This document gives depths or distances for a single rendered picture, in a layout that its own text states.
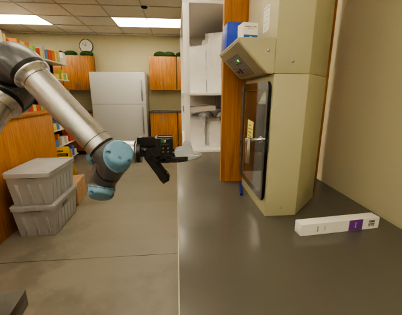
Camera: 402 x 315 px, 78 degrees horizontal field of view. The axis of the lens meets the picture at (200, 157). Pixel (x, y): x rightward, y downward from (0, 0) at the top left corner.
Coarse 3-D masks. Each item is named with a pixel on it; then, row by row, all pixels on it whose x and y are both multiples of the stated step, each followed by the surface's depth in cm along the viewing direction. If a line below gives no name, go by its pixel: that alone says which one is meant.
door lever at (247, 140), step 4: (260, 136) 85; (248, 140) 84; (252, 140) 84; (256, 140) 84; (260, 140) 84; (248, 144) 84; (248, 148) 85; (248, 152) 85; (248, 156) 86; (248, 160) 86
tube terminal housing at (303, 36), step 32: (256, 0) 90; (288, 0) 70; (320, 0) 73; (288, 32) 73; (320, 32) 78; (288, 64) 75; (320, 64) 83; (288, 96) 77; (320, 96) 89; (288, 128) 80; (288, 160) 82; (288, 192) 85
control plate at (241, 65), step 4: (236, 56) 84; (228, 60) 96; (232, 60) 92; (236, 60) 88; (240, 60) 84; (232, 64) 96; (236, 64) 92; (240, 64) 88; (244, 64) 84; (232, 68) 101; (236, 68) 96; (240, 68) 92; (244, 68) 87; (248, 68) 84; (236, 72) 101; (244, 72) 92; (248, 72) 88; (252, 72) 85; (240, 76) 101
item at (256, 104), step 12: (252, 84) 93; (264, 84) 80; (252, 96) 94; (264, 96) 80; (252, 108) 94; (264, 108) 80; (252, 120) 94; (264, 120) 81; (264, 132) 81; (252, 144) 95; (264, 144) 81; (252, 156) 95; (264, 156) 82; (252, 168) 96; (264, 168) 83; (252, 180) 96
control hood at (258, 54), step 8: (240, 40) 72; (248, 40) 72; (256, 40) 72; (264, 40) 72; (272, 40) 73; (232, 48) 81; (240, 48) 75; (248, 48) 73; (256, 48) 73; (264, 48) 73; (272, 48) 73; (224, 56) 96; (232, 56) 88; (240, 56) 81; (248, 56) 75; (256, 56) 73; (264, 56) 74; (272, 56) 74; (248, 64) 81; (256, 64) 75; (264, 64) 74; (272, 64) 74; (256, 72) 81; (264, 72) 75; (272, 72) 75
